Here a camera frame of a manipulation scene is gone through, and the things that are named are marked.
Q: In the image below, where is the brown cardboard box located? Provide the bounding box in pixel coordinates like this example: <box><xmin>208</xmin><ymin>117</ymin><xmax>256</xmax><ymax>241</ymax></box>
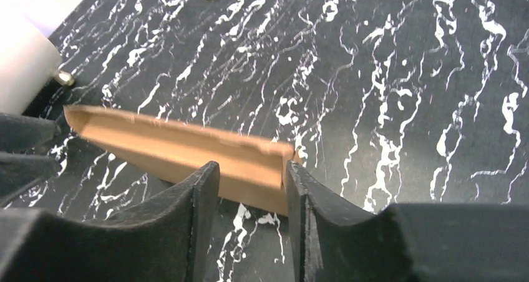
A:
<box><xmin>64</xmin><ymin>105</ymin><xmax>299</xmax><ymax>215</ymax></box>

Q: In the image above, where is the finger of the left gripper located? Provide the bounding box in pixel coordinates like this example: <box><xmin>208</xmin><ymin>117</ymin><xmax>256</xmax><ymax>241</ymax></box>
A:
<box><xmin>1</xmin><ymin>152</ymin><xmax>60</xmax><ymax>206</ymax></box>
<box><xmin>1</xmin><ymin>113</ymin><xmax>60</xmax><ymax>153</ymax></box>

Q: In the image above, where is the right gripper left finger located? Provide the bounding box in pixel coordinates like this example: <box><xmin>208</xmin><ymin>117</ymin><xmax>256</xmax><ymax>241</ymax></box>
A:
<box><xmin>1</xmin><ymin>161</ymin><xmax>220</xmax><ymax>281</ymax></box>

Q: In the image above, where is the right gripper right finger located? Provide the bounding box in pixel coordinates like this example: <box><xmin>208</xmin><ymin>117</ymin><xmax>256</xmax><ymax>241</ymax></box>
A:
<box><xmin>285</xmin><ymin>162</ymin><xmax>528</xmax><ymax>281</ymax></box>

